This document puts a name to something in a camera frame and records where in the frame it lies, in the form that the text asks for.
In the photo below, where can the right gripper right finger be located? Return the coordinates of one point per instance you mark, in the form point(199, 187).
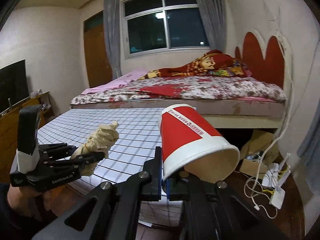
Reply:
point(176, 188)

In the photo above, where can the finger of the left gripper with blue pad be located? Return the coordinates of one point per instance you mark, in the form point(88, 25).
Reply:
point(88, 158)
point(62, 148)

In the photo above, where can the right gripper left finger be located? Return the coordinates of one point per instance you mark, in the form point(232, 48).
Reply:
point(151, 190)

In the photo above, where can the beige paper wad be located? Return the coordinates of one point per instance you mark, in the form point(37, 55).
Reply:
point(101, 140)

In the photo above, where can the red paper cup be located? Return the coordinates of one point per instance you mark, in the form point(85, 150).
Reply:
point(190, 142)

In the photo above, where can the person's left hand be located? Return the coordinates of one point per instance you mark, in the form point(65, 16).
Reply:
point(23, 199)

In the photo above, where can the white grid-pattern mattress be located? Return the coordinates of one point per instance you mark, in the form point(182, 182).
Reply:
point(127, 136)

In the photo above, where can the wooden tv cabinet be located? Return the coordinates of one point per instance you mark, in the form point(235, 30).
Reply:
point(20, 121)

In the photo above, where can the black television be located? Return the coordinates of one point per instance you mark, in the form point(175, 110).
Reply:
point(14, 87)

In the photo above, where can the brown wooden door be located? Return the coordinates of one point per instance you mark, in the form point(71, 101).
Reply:
point(98, 69)

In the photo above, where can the cardboard box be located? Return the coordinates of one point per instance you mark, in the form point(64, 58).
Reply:
point(254, 149)

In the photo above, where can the pink sheet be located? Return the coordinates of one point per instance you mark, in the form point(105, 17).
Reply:
point(117, 83)

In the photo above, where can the white wifi router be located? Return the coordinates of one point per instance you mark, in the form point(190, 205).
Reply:
point(274, 179)

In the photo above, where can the floral bed mattress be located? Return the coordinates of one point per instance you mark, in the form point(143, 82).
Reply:
point(187, 88)

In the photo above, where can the red patterned blanket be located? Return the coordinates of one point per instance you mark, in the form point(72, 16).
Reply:
point(213, 63)

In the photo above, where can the grey hanging cloth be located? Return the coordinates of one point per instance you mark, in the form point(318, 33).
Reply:
point(309, 150)

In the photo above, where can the red heart-shaped headboard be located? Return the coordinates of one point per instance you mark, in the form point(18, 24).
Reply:
point(265, 60)

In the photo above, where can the grey left curtain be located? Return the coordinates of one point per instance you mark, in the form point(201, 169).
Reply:
point(111, 19)

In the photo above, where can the grey curtain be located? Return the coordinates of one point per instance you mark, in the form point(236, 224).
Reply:
point(213, 15)
point(111, 19)

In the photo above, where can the grey right curtain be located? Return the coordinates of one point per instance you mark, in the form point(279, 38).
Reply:
point(213, 15)

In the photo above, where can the window with white frame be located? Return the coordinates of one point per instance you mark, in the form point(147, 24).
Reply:
point(158, 26)

